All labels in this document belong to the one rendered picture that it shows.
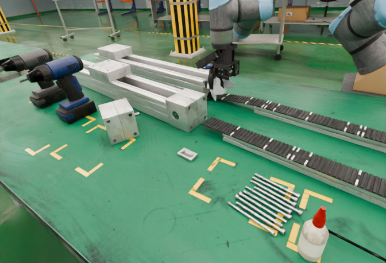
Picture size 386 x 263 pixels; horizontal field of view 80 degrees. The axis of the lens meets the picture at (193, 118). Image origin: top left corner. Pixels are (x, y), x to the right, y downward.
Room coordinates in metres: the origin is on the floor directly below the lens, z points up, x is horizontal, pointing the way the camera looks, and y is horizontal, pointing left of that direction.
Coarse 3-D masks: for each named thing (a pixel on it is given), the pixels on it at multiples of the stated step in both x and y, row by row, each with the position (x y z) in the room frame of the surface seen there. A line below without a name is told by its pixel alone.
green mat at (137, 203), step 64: (0, 128) 0.74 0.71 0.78; (64, 128) 0.70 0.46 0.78; (256, 128) 0.59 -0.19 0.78; (384, 128) 0.53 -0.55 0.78; (64, 192) 0.40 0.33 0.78; (128, 192) 0.38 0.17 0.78; (320, 192) 0.33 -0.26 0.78; (128, 256) 0.23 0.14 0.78; (192, 256) 0.22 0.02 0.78; (256, 256) 0.21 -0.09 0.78; (384, 256) 0.19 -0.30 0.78
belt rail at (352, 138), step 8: (256, 112) 0.67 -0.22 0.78; (264, 112) 0.66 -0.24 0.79; (272, 112) 0.64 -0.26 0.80; (280, 120) 0.62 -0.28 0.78; (288, 120) 0.60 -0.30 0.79; (296, 120) 0.58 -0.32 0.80; (312, 128) 0.55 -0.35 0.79; (320, 128) 0.54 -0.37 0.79; (328, 128) 0.52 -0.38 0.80; (336, 136) 0.51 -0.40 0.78; (344, 136) 0.49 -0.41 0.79; (352, 136) 0.48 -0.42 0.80; (360, 144) 0.47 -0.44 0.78; (368, 144) 0.45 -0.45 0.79; (376, 144) 0.45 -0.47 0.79; (384, 144) 0.43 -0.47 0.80; (384, 152) 0.43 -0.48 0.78
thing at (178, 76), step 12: (96, 60) 1.34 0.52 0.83; (120, 60) 1.17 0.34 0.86; (132, 60) 1.22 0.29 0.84; (144, 60) 1.15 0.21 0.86; (156, 60) 1.11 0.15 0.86; (132, 72) 1.13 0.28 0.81; (144, 72) 1.04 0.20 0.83; (156, 72) 0.98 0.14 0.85; (168, 72) 0.93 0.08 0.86; (180, 72) 0.98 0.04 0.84; (192, 72) 0.93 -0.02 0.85; (204, 72) 0.89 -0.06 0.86; (168, 84) 0.93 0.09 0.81; (180, 84) 0.88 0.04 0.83; (192, 84) 0.83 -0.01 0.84; (204, 84) 0.81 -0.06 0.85
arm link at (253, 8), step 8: (240, 0) 0.77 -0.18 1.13; (248, 0) 0.77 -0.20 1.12; (256, 0) 0.77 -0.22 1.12; (264, 0) 0.77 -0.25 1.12; (272, 0) 0.77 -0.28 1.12; (240, 8) 0.76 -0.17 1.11; (248, 8) 0.76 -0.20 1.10; (256, 8) 0.76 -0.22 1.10; (264, 8) 0.76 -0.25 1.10; (272, 8) 0.76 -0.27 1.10; (240, 16) 0.76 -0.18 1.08; (248, 16) 0.76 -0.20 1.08; (256, 16) 0.76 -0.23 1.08; (264, 16) 0.76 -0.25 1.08; (240, 24) 0.83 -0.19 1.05; (248, 24) 0.80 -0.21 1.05; (256, 24) 0.83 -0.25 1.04
